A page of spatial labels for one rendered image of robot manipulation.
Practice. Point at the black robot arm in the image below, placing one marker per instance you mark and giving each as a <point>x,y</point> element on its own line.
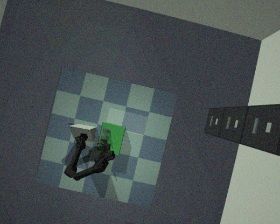
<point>98,167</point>

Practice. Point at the green flat plate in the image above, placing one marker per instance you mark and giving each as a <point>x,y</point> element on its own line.
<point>111,134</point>

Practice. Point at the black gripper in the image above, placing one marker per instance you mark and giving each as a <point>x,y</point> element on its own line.
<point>105,146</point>

